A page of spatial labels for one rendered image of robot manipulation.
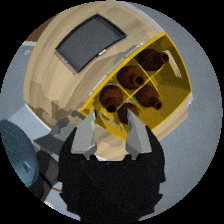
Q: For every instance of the yellow divided crate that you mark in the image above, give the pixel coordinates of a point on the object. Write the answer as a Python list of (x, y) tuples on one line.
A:
[(172, 90)]

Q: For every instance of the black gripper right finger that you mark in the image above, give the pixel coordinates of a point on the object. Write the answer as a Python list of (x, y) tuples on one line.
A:
[(143, 145)]

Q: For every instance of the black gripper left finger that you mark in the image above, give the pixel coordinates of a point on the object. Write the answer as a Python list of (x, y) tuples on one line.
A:
[(79, 144)]

